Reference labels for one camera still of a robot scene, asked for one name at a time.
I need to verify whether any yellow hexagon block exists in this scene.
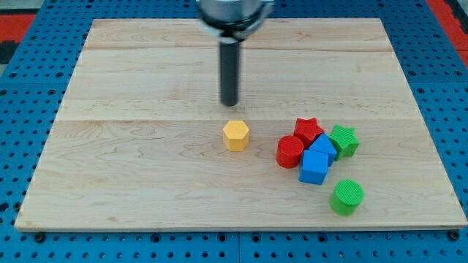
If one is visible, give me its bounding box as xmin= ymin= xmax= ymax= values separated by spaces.
xmin=222 ymin=121 xmax=250 ymax=152

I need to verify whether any red cylinder block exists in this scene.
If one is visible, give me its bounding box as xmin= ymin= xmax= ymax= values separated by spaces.
xmin=276 ymin=135 xmax=303 ymax=169

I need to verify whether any red star block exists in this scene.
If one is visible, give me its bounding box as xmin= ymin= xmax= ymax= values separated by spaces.
xmin=293 ymin=118 xmax=325 ymax=148

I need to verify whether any black cylindrical pointer rod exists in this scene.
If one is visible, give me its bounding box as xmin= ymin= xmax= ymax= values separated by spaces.
xmin=219 ymin=42 xmax=241 ymax=107

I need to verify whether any blue cube block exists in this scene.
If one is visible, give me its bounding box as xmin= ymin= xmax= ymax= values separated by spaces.
xmin=298 ymin=150 xmax=328 ymax=185

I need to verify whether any blue triangle block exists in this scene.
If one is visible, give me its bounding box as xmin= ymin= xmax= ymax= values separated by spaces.
xmin=309 ymin=133 xmax=337 ymax=167

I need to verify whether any light wooden board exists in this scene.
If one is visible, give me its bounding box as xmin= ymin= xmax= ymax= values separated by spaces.
xmin=15 ymin=18 xmax=467 ymax=232

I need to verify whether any green star block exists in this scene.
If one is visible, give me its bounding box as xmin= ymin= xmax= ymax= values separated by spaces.
xmin=328 ymin=124 xmax=360 ymax=161

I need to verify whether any green cylinder block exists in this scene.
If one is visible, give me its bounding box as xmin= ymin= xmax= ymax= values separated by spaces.
xmin=329 ymin=179 xmax=365 ymax=216

